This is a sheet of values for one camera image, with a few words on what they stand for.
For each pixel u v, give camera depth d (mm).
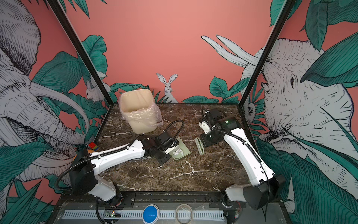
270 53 862
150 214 688
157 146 578
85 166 418
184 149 840
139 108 822
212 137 602
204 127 684
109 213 695
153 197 758
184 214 702
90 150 866
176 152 817
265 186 387
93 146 881
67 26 760
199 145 814
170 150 715
